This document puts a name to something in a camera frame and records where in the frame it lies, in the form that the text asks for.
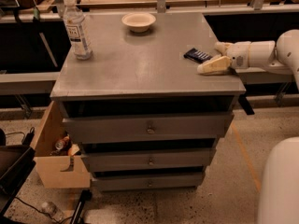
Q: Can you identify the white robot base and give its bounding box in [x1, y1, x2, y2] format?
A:
[257, 137, 299, 224]

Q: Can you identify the top grey drawer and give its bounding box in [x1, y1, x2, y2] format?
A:
[63, 112, 234, 144]

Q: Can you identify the clear plastic water bottle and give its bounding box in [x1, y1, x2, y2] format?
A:
[63, 0, 93, 60]

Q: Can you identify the black tripod leg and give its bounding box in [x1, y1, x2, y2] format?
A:
[69, 189, 93, 224]

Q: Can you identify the grey drawer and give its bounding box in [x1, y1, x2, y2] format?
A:
[93, 172, 205, 191]
[81, 148, 216, 172]
[63, 112, 234, 144]

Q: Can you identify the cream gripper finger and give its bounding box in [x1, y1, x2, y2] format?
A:
[197, 56, 232, 75]
[214, 42, 233, 55]

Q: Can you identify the middle grey drawer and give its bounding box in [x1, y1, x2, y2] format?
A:
[81, 148, 216, 172]

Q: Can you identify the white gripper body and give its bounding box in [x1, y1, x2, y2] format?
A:
[226, 41, 250, 69]

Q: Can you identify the white paper bowl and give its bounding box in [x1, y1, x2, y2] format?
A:
[121, 13, 156, 33]

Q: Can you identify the plastic bottle on floor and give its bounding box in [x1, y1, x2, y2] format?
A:
[41, 202, 64, 222]

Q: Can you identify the black bin at left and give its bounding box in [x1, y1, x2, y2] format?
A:
[0, 145, 36, 216]

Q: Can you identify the bottom grey drawer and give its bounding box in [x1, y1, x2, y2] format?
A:
[93, 172, 205, 191]

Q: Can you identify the cardboard box on floor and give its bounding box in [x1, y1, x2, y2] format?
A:
[31, 102, 91, 189]

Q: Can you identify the bottle inside cardboard box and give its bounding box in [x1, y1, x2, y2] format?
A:
[55, 136, 70, 150]

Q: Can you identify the dark blue rxbar wrapper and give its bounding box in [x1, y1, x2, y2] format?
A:
[183, 48, 211, 63]

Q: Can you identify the grey drawer cabinet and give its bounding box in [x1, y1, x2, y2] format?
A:
[51, 12, 245, 181]

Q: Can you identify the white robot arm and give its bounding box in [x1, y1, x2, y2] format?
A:
[197, 29, 299, 88]

